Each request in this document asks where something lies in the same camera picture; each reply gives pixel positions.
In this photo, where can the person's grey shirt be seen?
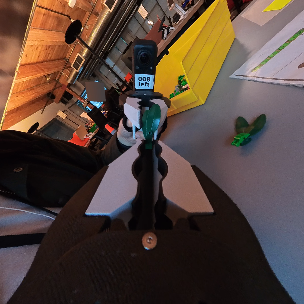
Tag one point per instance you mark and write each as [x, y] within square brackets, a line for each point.
[19, 261]

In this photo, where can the person's dark jacket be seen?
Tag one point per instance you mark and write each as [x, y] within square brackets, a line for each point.
[47, 161]

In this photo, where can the pile of green bricks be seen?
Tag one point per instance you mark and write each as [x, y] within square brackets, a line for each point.
[179, 90]

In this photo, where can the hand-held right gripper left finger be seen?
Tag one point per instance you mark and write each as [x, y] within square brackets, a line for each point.
[114, 190]

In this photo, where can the open instruction booklet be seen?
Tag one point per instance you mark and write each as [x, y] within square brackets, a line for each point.
[273, 61]

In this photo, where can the grey desk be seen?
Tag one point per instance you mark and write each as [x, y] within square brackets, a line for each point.
[237, 178]

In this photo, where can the large yellow bin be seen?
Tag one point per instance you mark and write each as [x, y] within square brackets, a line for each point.
[209, 47]

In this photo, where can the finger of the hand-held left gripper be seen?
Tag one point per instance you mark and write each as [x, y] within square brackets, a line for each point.
[133, 111]
[164, 109]

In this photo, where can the silver ventilation duct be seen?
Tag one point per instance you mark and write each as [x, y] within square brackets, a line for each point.
[99, 26]

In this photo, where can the clear plastic bag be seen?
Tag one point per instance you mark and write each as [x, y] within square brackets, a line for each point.
[254, 14]

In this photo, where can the black round lamp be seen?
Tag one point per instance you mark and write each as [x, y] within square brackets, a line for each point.
[73, 30]

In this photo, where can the green leaf assembly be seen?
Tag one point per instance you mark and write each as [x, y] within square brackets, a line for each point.
[241, 124]

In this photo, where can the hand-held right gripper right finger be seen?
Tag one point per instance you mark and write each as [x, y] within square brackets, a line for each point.
[185, 190]

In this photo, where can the yellow paper note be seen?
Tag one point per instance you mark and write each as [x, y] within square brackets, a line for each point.
[276, 5]

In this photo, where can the person's left hand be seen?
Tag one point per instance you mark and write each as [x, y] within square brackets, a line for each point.
[125, 137]

